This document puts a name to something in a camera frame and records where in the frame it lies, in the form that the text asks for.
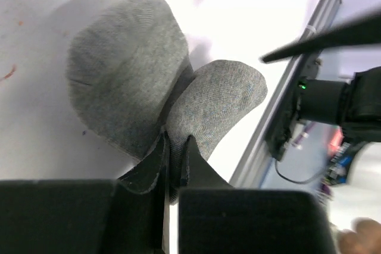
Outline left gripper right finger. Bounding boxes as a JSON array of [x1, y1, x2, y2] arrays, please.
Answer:
[[178, 136, 336, 253]]

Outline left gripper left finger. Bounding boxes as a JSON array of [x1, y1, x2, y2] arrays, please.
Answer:
[[1, 134, 169, 253]]

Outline grey sock with black stripes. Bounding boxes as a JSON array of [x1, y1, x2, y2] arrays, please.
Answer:
[[67, 0, 267, 203]]

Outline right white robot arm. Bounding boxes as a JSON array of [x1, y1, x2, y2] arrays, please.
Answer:
[[298, 67, 380, 142]]

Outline person hand in background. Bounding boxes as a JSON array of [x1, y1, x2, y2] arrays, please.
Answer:
[[338, 218, 380, 254]]

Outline aluminium frame rail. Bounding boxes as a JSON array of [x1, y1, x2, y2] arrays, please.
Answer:
[[229, 0, 341, 188]]

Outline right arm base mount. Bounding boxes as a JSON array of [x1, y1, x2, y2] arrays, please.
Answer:
[[265, 86, 303, 161]]

